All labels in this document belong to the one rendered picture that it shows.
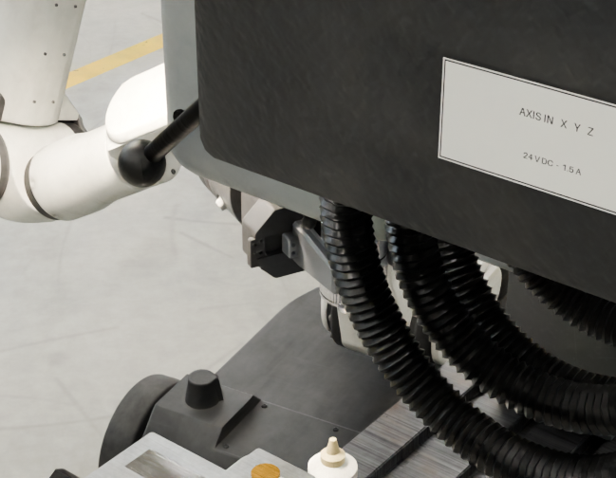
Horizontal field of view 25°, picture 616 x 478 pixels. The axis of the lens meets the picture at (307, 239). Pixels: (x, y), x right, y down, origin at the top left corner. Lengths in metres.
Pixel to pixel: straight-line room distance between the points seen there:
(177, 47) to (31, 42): 0.44
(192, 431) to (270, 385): 0.18
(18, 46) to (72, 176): 0.13
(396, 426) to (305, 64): 0.92
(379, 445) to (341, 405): 0.65
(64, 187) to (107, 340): 1.91
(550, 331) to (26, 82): 0.53
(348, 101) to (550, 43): 0.07
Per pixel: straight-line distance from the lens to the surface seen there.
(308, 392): 1.96
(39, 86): 1.28
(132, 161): 0.85
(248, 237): 0.96
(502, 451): 0.57
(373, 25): 0.39
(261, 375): 1.99
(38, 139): 1.29
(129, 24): 4.89
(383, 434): 1.30
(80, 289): 3.31
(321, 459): 1.12
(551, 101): 0.36
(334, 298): 0.94
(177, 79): 0.85
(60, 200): 1.23
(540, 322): 1.28
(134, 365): 3.03
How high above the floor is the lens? 1.72
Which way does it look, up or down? 30 degrees down
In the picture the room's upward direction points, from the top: straight up
